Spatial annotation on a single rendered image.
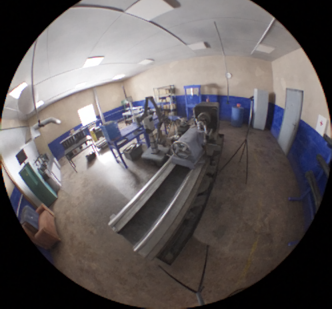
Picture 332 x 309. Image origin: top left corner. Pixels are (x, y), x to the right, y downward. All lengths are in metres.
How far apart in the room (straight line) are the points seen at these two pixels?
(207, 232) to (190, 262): 0.53
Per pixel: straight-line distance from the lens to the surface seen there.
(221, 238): 1.78
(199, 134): 1.28
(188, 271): 1.75
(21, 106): 3.33
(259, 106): 5.09
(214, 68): 5.42
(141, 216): 1.09
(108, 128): 2.53
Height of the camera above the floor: 1.69
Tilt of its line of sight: 30 degrees down
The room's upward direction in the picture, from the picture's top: 10 degrees counter-clockwise
